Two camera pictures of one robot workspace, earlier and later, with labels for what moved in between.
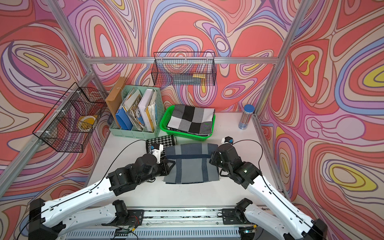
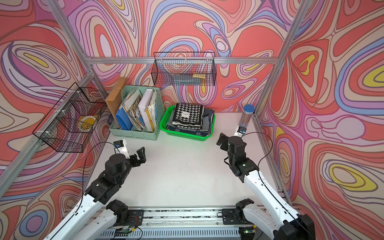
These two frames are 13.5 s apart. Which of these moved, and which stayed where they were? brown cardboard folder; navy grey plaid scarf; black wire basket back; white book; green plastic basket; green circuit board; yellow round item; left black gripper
Moved: navy grey plaid scarf; left black gripper
Stayed: white book; green circuit board; black wire basket back; green plastic basket; brown cardboard folder; yellow round item
